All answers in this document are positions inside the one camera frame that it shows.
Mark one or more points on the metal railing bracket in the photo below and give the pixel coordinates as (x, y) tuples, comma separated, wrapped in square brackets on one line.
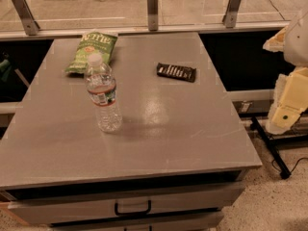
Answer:
[(152, 15), (28, 22), (230, 17)]

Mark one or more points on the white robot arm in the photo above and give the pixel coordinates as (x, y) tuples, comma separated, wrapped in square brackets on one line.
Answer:
[(292, 41)]

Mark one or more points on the dark chocolate RXBAR wrapper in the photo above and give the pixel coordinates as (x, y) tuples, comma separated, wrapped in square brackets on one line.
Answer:
[(178, 72)]

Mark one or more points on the middle metal railing bracket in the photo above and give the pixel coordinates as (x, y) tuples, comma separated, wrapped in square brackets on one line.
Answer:
[(152, 15)]

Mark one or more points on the horizontal metal rail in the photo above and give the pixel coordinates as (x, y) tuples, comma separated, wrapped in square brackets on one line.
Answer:
[(199, 28)]

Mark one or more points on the black drawer handle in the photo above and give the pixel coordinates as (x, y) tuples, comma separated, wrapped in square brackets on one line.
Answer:
[(133, 209)]

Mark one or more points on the clear plastic water bottle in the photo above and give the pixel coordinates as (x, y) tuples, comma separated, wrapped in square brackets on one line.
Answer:
[(101, 86)]

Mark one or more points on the grey drawer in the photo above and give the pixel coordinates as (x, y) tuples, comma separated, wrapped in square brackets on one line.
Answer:
[(101, 205), (183, 222)]

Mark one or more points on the right metal railing bracket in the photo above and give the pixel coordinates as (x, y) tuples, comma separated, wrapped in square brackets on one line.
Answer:
[(230, 17)]

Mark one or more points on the black stand leg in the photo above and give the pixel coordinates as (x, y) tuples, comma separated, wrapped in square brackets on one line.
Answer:
[(284, 171)]

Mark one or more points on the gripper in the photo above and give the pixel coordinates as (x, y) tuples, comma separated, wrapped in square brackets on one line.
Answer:
[(296, 43)]

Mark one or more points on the grey lower drawer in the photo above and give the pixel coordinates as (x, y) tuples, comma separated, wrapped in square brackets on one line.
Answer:
[(183, 222)]

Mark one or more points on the grey upper drawer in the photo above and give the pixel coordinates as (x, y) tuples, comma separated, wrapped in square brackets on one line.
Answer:
[(101, 205)]

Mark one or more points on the left metal railing bracket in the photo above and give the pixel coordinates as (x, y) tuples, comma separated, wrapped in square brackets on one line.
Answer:
[(28, 22)]

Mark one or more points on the green Kettle chips bag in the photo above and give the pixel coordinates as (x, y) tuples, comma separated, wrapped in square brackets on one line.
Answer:
[(92, 42)]

